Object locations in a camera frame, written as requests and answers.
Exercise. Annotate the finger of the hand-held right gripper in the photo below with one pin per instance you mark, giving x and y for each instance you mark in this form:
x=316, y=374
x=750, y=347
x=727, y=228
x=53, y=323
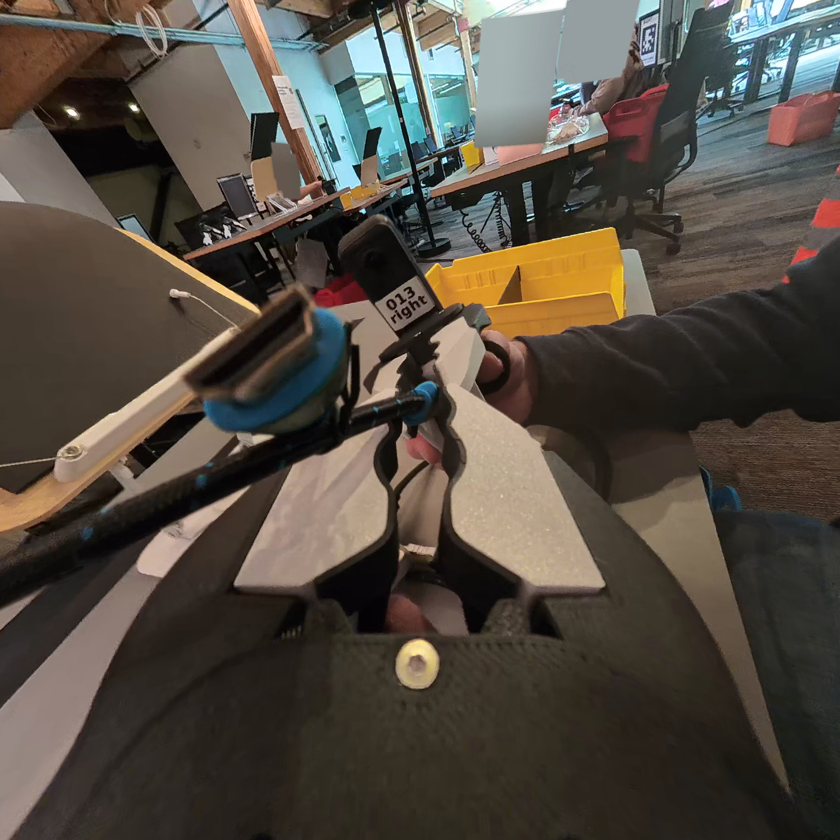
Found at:
x=459, y=361
x=387, y=377

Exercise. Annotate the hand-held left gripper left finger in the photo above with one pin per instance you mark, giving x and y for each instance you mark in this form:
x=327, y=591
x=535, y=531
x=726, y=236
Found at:
x=328, y=525

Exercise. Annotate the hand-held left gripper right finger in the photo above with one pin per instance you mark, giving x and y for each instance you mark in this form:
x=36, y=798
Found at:
x=518, y=518

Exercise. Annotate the person's right forearm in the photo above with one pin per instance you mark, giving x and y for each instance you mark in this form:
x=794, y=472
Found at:
x=689, y=367

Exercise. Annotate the person's right hand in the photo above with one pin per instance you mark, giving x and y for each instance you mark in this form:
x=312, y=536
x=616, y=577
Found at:
x=518, y=387

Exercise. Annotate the person's left hand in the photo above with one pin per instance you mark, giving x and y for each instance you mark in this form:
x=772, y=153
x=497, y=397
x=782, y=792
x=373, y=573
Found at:
x=408, y=617

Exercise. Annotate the yellow plastic bin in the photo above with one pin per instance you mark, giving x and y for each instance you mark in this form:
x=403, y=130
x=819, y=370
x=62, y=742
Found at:
x=558, y=275

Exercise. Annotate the grey hanging paper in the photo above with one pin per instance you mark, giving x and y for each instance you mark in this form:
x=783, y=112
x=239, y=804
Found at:
x=312, y=262

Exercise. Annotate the small yellow bin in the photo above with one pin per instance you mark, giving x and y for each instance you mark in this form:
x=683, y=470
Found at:
x=358, y=197
x=472, y=154

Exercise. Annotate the white folding stand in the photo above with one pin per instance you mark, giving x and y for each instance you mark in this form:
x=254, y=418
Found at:
x=177, y=548

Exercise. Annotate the long wooden desk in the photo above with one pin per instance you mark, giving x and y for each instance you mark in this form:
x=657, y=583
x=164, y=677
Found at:
x=262, y=229
x=577, y=145

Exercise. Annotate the blue plastic piece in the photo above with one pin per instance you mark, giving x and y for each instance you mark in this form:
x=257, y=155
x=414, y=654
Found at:
x=725, y=495

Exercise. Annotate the black pole stand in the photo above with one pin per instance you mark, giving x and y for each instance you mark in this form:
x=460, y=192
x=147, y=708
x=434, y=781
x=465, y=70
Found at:
x=394, y=98

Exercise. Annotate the grey monitor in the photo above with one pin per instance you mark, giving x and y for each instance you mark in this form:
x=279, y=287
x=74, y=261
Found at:
x=237, y=195

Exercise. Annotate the clear plastic bag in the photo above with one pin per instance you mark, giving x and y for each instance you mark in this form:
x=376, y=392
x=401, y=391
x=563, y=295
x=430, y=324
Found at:
x=568, y=128

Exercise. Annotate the white paper sign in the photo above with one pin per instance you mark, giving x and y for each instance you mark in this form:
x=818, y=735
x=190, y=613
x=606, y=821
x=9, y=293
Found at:
x=289, y=102

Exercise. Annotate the red jacket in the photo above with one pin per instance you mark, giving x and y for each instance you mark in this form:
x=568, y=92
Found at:
x=633, y=124

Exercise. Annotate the person's jeans leg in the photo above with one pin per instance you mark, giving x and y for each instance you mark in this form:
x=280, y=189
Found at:
x=787, y=623

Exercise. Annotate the wooden-edged black board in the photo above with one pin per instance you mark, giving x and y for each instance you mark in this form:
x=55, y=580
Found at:
x=98, y=328

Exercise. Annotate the small laptop screen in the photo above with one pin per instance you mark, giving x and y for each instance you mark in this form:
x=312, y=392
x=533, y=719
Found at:
x=134, y=228

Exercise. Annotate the wooden pillar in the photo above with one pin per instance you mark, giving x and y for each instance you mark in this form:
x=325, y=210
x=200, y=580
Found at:
x=269, y=72

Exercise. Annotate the black office chair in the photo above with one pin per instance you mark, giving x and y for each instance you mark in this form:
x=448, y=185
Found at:
x=682, y=118

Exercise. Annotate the black white tag board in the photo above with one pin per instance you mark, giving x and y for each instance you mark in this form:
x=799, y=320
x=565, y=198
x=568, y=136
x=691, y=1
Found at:
x=648, y=36

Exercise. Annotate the coral bag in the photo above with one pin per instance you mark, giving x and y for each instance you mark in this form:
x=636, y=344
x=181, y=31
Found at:
x=800, y=121

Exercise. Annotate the ceiling pipe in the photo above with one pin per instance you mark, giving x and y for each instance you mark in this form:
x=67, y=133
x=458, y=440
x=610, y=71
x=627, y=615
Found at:
x=131, y=29

